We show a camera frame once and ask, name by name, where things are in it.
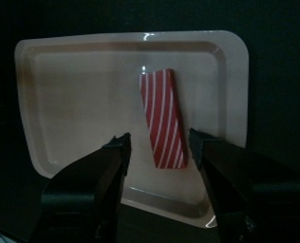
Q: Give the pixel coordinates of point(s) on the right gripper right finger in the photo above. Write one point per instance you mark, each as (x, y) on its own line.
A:
(249, 196)

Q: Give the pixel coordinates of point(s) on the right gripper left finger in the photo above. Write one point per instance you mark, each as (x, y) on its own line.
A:
(88, 190)

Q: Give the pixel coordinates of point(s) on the red striped toy salmon slice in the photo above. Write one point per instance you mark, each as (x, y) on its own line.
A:
(164, 126)

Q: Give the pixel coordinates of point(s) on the pink rectangular plate tray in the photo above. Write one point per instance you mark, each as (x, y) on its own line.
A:
(84, 104)

